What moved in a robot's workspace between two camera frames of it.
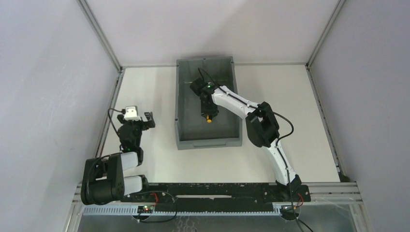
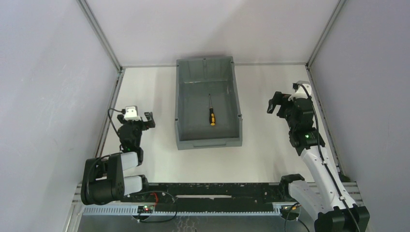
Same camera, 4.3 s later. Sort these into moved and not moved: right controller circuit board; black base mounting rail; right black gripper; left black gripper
Moved: right black gripper
Not moved: right controller circuit board; black base mounting rail; left black gripper
